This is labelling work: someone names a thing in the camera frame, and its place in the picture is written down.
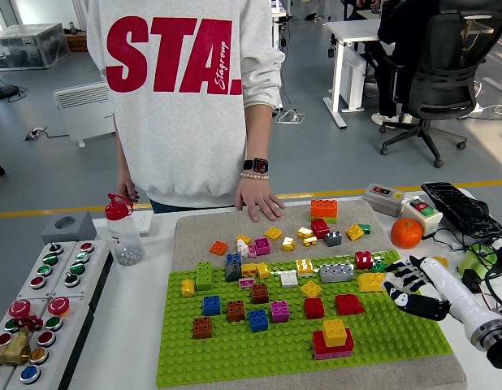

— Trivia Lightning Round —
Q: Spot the black keyboard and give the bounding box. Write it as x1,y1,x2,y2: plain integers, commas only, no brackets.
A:
420,181,502,240

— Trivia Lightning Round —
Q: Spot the person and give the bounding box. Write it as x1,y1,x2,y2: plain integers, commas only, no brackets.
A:
86,0,287,223
370,0,439,130

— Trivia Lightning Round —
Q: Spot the clear bottle red cap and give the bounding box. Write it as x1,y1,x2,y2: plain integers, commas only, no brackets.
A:
104,192,146,267

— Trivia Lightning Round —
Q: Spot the white cable bundle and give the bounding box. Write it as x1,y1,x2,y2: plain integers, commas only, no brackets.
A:
274,108,307,125

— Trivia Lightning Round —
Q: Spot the green tape roll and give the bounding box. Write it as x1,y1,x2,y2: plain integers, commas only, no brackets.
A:
457,243,500,281

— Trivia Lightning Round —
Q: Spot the grey block with hole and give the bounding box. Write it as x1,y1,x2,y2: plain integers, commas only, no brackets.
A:
40,210,98,245

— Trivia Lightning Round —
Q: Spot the white computer tower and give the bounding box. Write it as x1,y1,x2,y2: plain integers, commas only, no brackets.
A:
340,46,366,111

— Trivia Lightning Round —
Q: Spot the grey floor socket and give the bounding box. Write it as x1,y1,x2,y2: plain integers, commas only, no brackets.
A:
23,126,49,142

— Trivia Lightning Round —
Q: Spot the black wristwatch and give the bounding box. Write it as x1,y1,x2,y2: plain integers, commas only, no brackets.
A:
242,158,270,172

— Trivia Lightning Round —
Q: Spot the brass valve red handwheel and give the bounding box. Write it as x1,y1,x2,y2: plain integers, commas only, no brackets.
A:
0,315,45,367

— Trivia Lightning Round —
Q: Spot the orange long toy brick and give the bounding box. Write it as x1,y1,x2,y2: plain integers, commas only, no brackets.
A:
310,199,339,219

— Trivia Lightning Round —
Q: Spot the brown toy brick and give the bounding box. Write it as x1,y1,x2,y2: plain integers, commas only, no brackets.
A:
193,316,214,340
227,300,247,323
251,284,270,306

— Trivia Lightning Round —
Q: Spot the grey-brown mat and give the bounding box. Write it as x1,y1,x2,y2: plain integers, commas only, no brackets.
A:
169,200,468,390

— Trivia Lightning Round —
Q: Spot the person's right hand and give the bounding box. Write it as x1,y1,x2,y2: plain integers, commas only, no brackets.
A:
115,174,141,204

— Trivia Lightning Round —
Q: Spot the grey switch box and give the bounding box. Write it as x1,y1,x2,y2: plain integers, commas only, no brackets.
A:
361,183,407,217

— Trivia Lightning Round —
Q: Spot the person's left hand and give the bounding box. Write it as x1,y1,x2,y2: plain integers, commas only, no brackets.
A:
234,176,286,223

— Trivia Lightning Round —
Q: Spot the clear storage crate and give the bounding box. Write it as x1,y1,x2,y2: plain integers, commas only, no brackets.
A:
0,23,71,72

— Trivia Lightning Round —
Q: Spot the white desk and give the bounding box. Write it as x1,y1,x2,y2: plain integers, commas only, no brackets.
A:
322,19,390,130

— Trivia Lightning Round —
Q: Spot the black power adapter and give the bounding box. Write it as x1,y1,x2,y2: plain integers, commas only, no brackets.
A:
461,268,486,293

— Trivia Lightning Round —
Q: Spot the yellow curved toy brick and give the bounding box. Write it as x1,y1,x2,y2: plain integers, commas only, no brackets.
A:
356,272,388,293

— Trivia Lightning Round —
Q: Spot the wide pink flat toy brick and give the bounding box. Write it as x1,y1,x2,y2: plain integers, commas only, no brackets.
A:
314,349,354,362

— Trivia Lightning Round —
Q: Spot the green baseplate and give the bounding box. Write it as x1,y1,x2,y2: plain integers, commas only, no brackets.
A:
155,250,456,389

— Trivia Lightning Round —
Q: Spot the white panel heater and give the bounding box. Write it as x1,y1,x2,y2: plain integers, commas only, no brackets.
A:
52,80,116,149

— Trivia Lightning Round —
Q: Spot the wooden box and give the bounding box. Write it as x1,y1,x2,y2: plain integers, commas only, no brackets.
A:
65,31,89,53

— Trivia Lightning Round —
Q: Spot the red and white toy brick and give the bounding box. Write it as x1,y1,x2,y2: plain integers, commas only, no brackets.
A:
355,250,374,271

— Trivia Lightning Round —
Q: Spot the orange fruit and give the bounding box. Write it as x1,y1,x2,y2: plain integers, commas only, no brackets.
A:
390,218,424,249

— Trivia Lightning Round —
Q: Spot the black fan base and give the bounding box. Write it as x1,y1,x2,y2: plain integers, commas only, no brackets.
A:
0,66,19,102

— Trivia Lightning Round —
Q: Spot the white switch box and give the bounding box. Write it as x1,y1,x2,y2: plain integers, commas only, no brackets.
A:
400,195,444,240

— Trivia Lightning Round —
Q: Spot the lime green tall toy brick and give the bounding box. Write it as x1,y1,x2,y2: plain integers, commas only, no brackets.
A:
195,262,215,292

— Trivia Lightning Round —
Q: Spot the black office chair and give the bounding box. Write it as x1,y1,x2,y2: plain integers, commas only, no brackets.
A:
379,11,502,168

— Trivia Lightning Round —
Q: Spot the yellow and white toy brick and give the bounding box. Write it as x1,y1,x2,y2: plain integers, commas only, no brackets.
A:
296,258,316,280

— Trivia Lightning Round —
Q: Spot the red sloped toy brick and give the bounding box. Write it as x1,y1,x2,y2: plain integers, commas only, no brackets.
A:
335,294,366,317

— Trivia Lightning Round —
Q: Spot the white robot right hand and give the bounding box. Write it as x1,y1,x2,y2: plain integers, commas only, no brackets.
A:
382,254,496,332

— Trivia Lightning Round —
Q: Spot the white flat wall switch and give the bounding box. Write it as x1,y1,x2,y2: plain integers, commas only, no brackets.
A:
131,210,155,237

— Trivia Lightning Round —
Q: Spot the light grey long toy brick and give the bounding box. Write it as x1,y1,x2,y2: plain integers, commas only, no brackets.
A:
319,262,356,284

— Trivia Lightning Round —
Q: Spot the large red toy brick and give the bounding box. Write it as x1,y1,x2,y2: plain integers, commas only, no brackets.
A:
312,329,355,355

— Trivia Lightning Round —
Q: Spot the grey push-button box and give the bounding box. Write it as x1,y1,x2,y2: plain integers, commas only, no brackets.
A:
50,239,114,314
5,297,94,390
0,298,50,390
16,240,78,301

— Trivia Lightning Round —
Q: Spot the dark grey sloped toy brick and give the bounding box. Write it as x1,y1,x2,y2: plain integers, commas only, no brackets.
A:
225,259,245,283

